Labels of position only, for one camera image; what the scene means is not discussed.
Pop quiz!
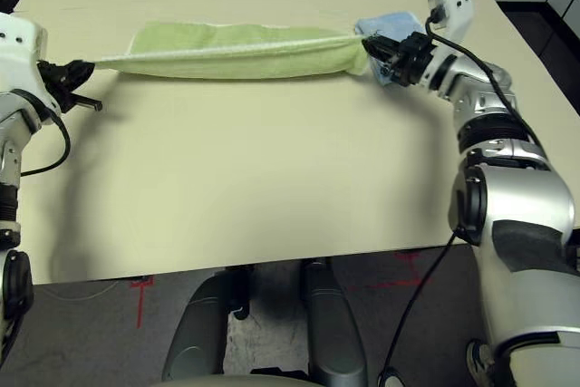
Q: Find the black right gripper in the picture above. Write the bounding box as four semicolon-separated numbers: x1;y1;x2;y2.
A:
361;32;438;88

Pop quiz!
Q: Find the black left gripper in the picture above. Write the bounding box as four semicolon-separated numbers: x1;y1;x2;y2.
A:
37;59;103;114

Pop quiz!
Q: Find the green terry towel white trim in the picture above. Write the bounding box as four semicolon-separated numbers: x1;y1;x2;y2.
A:
92;19;371;82

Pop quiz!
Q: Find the folded blue terry towel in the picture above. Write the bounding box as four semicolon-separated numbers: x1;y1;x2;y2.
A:
353;12;427;88

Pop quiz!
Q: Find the red tape cross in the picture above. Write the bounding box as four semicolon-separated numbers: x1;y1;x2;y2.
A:
130;276;153;329
362;250;422;289

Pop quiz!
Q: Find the grey right robot leg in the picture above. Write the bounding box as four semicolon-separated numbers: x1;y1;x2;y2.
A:
302;257;368;387

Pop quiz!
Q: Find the grey robot leg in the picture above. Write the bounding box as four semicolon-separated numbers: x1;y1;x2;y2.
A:
302;257;368;387
161;266;250;382

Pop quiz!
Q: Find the grey left robot leg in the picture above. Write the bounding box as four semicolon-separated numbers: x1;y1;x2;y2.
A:
161;266;250;382

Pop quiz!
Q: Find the bystander sneaker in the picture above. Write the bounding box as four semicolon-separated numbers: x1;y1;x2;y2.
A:
466;339;498;386
378;367;403;387

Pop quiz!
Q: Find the beige robot torso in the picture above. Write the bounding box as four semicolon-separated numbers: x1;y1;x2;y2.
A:
158;371;318;387

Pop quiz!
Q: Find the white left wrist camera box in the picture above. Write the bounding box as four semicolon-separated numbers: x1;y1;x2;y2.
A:
0;12;50;110

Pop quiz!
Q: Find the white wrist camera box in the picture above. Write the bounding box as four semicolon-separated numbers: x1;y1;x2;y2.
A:
427;0;476;89
0;12;50;110

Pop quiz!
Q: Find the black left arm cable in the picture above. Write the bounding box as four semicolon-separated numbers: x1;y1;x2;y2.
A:
20;110;72;176

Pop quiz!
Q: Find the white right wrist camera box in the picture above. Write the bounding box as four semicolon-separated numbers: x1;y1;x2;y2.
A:
427;0;476;89

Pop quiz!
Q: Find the thin white floor cable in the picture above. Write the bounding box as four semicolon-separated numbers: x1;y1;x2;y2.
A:
56;280;119;303

